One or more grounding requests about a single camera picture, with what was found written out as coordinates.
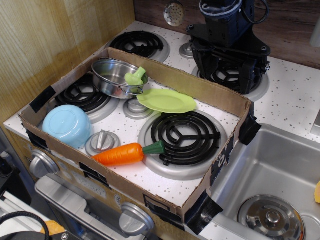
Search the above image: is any steel pot lid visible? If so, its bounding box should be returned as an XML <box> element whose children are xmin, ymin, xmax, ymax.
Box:
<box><xmin>237</xmin><ymin>194</ymin><xmax>306</xmax><ymax>240</ymax></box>

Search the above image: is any green toy broccoli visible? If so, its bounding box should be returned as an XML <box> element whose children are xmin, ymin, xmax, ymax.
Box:
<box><xmin>124</xmin><ymin>67</ymin><xmax>146</xmax><ymax>86</ymax></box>

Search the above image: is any orange toy carrot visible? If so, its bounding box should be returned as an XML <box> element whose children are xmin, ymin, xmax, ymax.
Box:
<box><xmin>92</xmin><ymin>140</ymin><xmax>165</xmax><ymax>167</ymax></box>

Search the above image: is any silver stovetop knob centre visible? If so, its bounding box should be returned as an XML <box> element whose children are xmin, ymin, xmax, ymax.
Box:
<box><xmin>123</xmin><ymin>98</ymin><xmax>154</xmax><ymax>120</ymax></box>

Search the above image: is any right silver oven knob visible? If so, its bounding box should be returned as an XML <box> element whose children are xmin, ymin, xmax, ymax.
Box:
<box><xmin>119</xmin><ymin>202</ymin><xmax>155</xmax><ymax>237</ymax></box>

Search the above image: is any silver oven knob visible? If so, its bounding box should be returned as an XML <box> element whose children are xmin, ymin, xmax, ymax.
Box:
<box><xmin>29</xmin><ymin>149</ymin><xmax>60</xmax><ymax>178</ymax></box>
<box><xmin>119</xmin><ymin>202</ymin><xmax>155</xmax><ymax>237</ymax></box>

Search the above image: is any silver oven door handle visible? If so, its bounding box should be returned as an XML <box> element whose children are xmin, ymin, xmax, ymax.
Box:
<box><xmin>35</xmin><ymin>176</ymin><xmax>146</xmax><ymax>240</ymax></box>

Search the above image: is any silver stovetop knob front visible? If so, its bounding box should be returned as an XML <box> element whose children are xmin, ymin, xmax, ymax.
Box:
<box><xmin>85</xmin><ymin>130</ymin><xmax>120</xmax><ymax>156</ymax></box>

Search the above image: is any hanging steel strainer spoon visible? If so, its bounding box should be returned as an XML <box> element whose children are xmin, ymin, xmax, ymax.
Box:
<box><xmin>163</xmin><ymin>0</ymin><xmax>186</xmax><ymax>27</ymax></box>

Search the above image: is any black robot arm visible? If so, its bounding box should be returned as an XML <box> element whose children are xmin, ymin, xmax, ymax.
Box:
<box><xmin>186</xmin><ymin>0</ymin><xmax>271</xmax><ymax>95</ymax></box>

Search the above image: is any light blue upturned bowl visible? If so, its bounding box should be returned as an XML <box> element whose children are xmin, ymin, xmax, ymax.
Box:
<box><xmin>42</xmin><ymin>105</ymin><xmax>93</xmax><ymax>149</ymax></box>

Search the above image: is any orange object bottom left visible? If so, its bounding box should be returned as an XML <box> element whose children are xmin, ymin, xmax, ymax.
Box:
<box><xmin>45</xmin><ymin>220</ymin><xmax>66</xmax><ymax>236</ymax></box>

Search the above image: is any light green plastic plate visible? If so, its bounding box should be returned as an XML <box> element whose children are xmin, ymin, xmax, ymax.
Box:
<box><xmin>137</xmin><ymin>88</ymin><xmax>197</xmax><ymax>114</ymax></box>

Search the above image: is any left silver oven knob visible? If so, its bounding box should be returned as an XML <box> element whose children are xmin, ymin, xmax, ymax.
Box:
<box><xmin>29</xmin><ymin>149</ymin><xmax>60</xmax><ymax>178</ymax></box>

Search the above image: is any front left black burner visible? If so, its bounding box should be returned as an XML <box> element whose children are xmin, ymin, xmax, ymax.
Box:
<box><xmin>49</xmin><ymin>72</ymin><xmax>120</xmax><ymax>124</ymax></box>

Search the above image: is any black burner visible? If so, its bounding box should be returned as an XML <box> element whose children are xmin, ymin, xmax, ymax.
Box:
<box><xmin>138</xmin><ymin>110</ymin><xmax>228</xmax><ymax>181</ymax></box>
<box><xmin>207</xmin><ymin>60</ymin><xmax>270</xmax><ymax>102</ymax></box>
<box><xmin>49</xmin><ymin>72</ymin><xmax>120</xmax><ymax>124</ymax></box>
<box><xmin>105</xmin><ymin>31</ymin><xmax>171</xmax><ymax>63</ymax></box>

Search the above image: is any stainless steel sink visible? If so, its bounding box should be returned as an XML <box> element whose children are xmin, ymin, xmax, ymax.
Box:
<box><xmin>205</xmin><ymin>124</ymin><xmax>320</xmax><ymax>240</ymax></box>

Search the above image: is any back left black burner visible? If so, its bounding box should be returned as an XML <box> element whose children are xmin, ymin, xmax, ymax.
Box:
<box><xmin>105</xmin><ymin>31</ymin><xmax>171</xmax><ymax>63</ymax></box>

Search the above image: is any small steel pan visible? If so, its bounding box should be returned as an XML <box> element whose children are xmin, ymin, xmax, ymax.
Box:
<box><xmin>91</xmin><ymin>58</ymin><xmax>149</xmax><ymax>100</ymax></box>

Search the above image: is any orange object in sink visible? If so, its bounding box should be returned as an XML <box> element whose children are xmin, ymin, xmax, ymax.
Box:
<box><xmin>314</xmin><ymin>182</ymin><xmax>320</xmax><ymax>204</ymax></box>

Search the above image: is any back right black burner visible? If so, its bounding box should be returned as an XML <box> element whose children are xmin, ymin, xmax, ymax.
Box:
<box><xmin>207</xmin><ymin>60</ymin><xmax>270</xmax><ymax>102</ymax></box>

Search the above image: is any silver stovetop knob back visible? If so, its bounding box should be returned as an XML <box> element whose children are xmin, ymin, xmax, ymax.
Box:
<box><xmin>179</xmin><ymin>42</ymin><xmax>194</xmax><ymax>59</ymax></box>

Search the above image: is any black cable bottom left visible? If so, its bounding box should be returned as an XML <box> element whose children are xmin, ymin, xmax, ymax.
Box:
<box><xmin>0</xmin><ymin>211</ymin><xmax>51</xmax><ymax>240</ymax></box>

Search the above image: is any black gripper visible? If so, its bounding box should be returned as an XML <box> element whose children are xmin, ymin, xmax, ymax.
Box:
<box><xmin>186</xmin><ymin>9</ymin><xmax>271</xmax><ymax>95</ymax></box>

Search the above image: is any front right black burner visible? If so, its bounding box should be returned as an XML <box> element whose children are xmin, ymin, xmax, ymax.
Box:
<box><xmin>138</xmin><ymin>110</ymin><xmax>228</xmax><ymax>181</ymax></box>

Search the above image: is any brown cardboard fence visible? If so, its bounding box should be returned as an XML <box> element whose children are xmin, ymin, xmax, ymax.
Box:
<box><xmin>19</xmin><ymin>48</ymin><xmax>254</xmax><ymax>240</ymax></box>

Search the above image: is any silver stovetop knob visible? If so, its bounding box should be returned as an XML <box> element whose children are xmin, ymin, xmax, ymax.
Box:
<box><xmin>85</xmin><ymin>130</ymin><xmax>120</xmax><ymax>156</ymax></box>
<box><xmin>179</xmin><ymin>42</ymin><xmax>194</xmax><ymax>59</ymax></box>
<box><xmin>123</xmin><ymin>98</ymin><xmax>154</xmax><ymax>120</ymax></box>

